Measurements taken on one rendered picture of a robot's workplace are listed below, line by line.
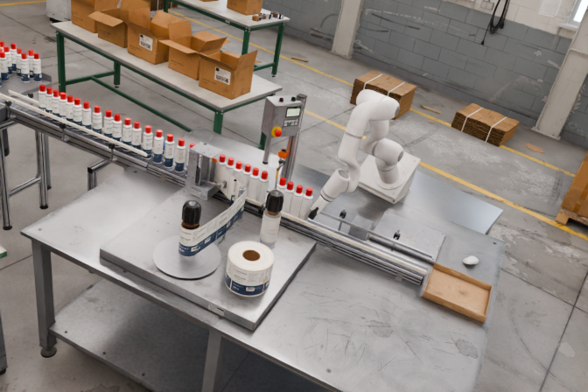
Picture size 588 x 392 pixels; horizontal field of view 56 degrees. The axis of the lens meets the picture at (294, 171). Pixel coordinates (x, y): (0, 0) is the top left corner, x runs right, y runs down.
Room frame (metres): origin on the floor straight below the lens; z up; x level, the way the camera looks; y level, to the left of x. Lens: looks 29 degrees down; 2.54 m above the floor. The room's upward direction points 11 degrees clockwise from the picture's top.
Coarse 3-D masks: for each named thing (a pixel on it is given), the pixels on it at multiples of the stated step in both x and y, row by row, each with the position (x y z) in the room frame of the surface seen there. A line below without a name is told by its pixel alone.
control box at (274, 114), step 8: (272, 96) 2.59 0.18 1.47; (280, 96) 2.61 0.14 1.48; (288, 96) 2.63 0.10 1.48; (264, 104) 2.57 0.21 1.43; (272, 104) 2.51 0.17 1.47; (280, 104) 2.52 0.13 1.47; (288, 104) 2.55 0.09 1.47; (296, 104) 2.57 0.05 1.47; (264, 112) 2.56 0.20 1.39; (272, 112) 2.50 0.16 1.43; (280, 112) 2.52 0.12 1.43; (264, 120) 2.55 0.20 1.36; (272, 120) 2.50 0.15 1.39; (280, 120) 2.52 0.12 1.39; (264, 128) 2.54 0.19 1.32; (272, 128) 2.50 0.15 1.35; (280, 128) 2.52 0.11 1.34; (288, 128) 2.55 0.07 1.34; (296, 128) 2.58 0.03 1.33; (272, 136) 2.50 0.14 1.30; (280, 136) 2.54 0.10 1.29
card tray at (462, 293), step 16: (432, 272) 2.27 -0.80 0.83; (448, 272) 2.28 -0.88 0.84; (432, 288) 2.14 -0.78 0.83; (448, 288) 2.17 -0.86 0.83; (464, 288) 2.19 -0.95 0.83; (480, 288) 2.22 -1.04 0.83; (448, 304) 2.02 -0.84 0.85; (464, 304) 2.06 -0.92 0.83; (480, 304) 2.09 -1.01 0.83; (480, 320) 1.97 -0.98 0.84
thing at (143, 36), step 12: (132, 12) 4.68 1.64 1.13; (144, 12) 4.81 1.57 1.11; (132, 24) 4.52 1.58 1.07; (144, 24) 4.80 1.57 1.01; (156, 24) 4.83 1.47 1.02; (132, 36) 4.60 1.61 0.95; (144, 36) 4.53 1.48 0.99; (156, 36) 4.82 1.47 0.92; (168, 36) 4.59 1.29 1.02; (132, 48) 4.60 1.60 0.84; (144, 48) 4.53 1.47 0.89; (156, 48) 4.48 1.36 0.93; (168, 48) 4.58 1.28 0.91; (156, 60) 4.48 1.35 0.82; (168, 60) 4.62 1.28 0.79
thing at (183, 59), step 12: (168, 24) 4.50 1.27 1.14; (180, 24) 4.61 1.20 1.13; (180, 36) 4.59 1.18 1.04; (192, 36) 4.70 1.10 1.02; (204, 36) 4.70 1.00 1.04; (216, 36) 4.72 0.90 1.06; (180, 48) 4.28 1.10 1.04; (192, 48) 4.69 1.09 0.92; (204, 48) 4.33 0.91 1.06; (216, 48) 4.48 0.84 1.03; (180, 60) 4.40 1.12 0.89; (192, 60) 4.34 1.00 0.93; (180, 72) 4.40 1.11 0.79; (192, 72) 4.33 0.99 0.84
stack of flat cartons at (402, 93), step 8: (376, 72) 6.91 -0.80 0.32; (360, 80) 6.46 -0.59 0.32; (368, 80) 6.53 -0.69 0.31; (376, 80) 6.59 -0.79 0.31; (384, 80) 6.65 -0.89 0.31; (392, 80) 6.71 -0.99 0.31; (400, 80) 6.76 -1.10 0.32; (360, 88) 6.45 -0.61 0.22; (368, 88) 6.40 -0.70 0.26; (376, 88) 6.36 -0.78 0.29; (384, 88) 6.35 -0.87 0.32; (392, 88) 6.42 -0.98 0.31; (400, 88) 6.47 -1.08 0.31; (408, 88) 6.53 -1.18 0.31; (352, 96) 6.49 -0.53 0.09; (392, 96) 6.26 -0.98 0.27; (400, 96) 6.23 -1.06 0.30; (408, 96) 6.48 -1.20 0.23; (400, 104) 6.24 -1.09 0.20; (408, 104) 6.53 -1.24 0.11; (400, 112) 6.34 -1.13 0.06
